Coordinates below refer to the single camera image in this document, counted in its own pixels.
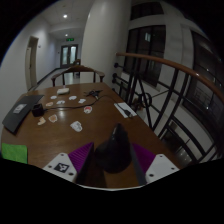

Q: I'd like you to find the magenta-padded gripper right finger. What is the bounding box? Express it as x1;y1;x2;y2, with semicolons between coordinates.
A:
129;142;181;186

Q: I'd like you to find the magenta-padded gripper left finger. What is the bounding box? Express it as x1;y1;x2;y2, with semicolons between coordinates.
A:
42;141;96;186

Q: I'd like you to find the black vertical computer mouse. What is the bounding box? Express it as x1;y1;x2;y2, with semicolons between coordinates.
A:
94;123;133;174

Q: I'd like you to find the green mouse pad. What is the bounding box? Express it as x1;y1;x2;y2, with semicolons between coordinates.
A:
1;142;29;165

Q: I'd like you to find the orange sticker card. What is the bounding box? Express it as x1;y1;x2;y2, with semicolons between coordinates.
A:
48;114;59;124

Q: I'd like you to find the beige sticker card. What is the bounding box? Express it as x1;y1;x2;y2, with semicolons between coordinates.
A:
37;116;47;127

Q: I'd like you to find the small black block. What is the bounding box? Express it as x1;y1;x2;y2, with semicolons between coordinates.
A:
31;103;45;118

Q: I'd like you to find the red and white sticker card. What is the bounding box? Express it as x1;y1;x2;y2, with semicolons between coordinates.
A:
83;105;94;115

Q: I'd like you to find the black flat box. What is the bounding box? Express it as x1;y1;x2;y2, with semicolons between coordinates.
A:
1;94;45;135

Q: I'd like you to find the white booklet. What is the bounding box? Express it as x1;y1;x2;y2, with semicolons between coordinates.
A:
113;101;138;119

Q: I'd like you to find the small white box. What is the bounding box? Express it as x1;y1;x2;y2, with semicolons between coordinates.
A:
56;87;70;96

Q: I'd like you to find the wood-topped black metal railing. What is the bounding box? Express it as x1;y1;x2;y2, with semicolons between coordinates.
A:
112;51;224;164

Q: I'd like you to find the corridor side door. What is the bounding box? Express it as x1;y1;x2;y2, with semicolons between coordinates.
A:
25;35;40;90

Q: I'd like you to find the glazed double door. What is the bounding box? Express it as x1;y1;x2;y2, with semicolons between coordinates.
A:
60;44;79;69

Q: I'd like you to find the dark tall window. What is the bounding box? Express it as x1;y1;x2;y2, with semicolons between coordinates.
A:
123;24;167;88

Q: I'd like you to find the dark transom window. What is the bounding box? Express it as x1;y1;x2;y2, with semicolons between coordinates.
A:
129;2;165;21

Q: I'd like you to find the black cable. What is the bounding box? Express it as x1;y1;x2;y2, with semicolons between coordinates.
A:
42;89;134;118

